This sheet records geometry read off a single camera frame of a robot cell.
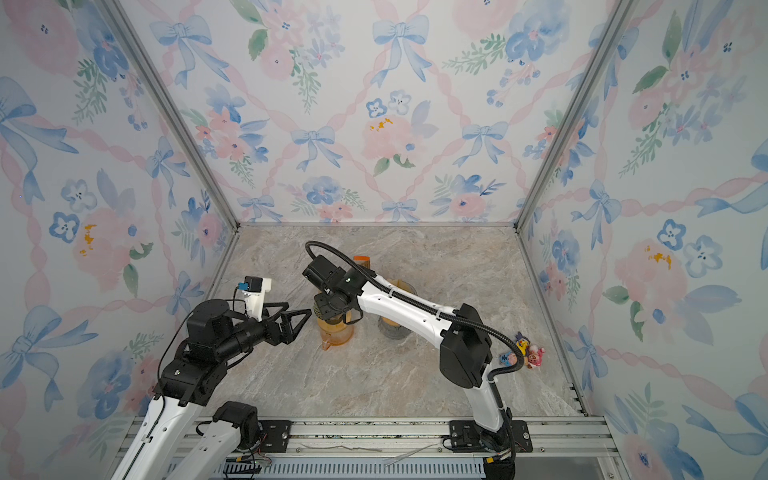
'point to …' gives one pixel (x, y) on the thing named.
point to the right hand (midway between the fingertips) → (328, 302)
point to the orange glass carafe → (335, 334)
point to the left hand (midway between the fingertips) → (298, 307)
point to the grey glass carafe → (392, 331)
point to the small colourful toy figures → (532, 354)
